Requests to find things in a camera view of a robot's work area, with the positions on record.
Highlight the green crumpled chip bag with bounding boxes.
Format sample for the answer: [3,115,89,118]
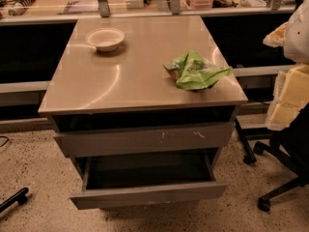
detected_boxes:
[163,50,232,91]

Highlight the black coiled tool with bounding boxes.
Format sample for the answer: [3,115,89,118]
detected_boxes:
[8,0,36,16]

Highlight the purple booklet on desk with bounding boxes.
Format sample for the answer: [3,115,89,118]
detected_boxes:
[63,0,98,15]

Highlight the grey top drawer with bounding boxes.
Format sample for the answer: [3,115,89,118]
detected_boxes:
[54,122,234,158]

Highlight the white paper bowl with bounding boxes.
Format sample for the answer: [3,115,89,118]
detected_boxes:
[86,28,125,52]

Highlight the grey metal drawer cabinet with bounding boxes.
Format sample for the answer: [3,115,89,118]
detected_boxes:
[38,14,249,179]

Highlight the black chair leg left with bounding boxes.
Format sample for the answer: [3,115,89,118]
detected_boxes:
[0,188,29,213]

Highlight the black office chair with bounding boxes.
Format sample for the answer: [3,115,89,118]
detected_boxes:
[253,103,309,212]

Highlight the grey metal upright post left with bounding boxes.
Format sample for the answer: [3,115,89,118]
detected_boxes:
[98,0,110,17]

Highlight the grey drawer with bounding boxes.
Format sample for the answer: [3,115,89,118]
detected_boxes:
[54,122,234,158]
[70,148,226,210]

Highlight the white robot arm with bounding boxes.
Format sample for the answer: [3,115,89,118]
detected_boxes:
[263,0,309,131]

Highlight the black floor stand leg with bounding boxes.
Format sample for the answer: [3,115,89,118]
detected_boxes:
[235,119,272,164]

